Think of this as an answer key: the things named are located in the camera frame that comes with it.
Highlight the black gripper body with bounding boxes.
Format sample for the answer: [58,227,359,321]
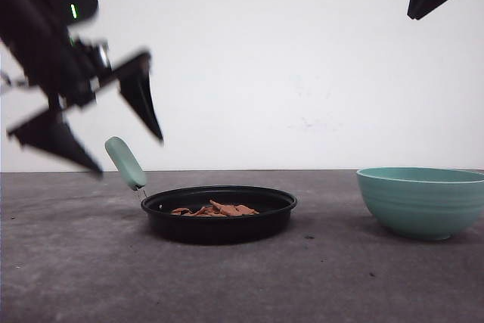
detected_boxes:
[22,37,112,110]

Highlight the black frying pan green handle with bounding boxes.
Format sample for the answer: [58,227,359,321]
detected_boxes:
[104,137,297,245]

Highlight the brown beef pieces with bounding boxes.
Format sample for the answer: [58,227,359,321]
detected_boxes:
[170,200,259,217]

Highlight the teal ceramic bowl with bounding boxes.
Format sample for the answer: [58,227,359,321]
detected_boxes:
[356,167,483,241]

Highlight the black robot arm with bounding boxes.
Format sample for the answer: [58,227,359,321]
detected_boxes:
[1,0,163,175]

